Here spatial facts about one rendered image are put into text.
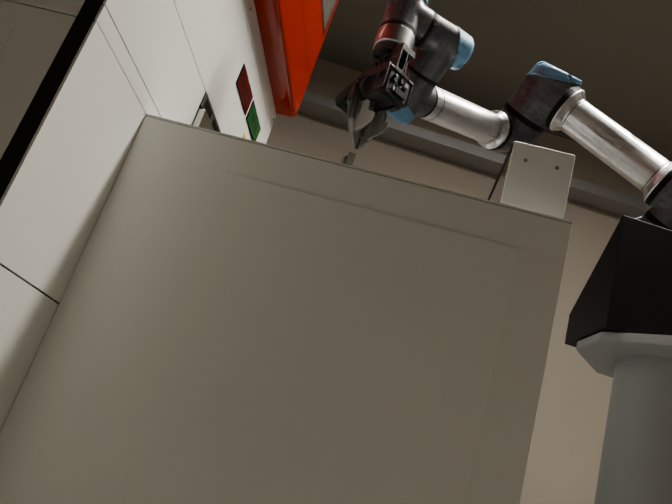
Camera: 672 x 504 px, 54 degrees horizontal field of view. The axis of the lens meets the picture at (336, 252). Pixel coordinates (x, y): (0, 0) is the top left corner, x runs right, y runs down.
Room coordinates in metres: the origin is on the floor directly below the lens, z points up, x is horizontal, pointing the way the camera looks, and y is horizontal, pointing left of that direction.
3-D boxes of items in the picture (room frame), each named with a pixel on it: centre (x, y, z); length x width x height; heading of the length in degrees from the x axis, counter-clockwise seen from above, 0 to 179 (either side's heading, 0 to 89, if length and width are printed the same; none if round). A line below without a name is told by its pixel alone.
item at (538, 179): (1.13, -0.29, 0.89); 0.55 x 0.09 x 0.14; 173
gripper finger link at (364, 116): (1.06, 0.02, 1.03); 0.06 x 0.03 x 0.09; 38
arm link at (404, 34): (1.07, 0.01, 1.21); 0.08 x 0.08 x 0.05
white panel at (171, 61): (1.08, 0.31, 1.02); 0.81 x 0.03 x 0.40; 173
